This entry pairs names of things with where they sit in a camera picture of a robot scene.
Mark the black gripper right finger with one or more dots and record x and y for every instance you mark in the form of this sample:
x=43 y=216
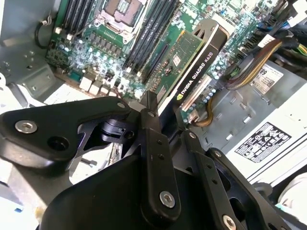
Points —
x=221 y=201

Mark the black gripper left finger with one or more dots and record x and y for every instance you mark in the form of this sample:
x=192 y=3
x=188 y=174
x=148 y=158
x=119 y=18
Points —
x=72 y=112

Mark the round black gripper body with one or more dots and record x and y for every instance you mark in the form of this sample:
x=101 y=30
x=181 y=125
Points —
x=100 y=206

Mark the black Nvidia graphics card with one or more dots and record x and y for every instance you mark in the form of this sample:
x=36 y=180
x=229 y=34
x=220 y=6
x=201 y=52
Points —
x=201 y=69

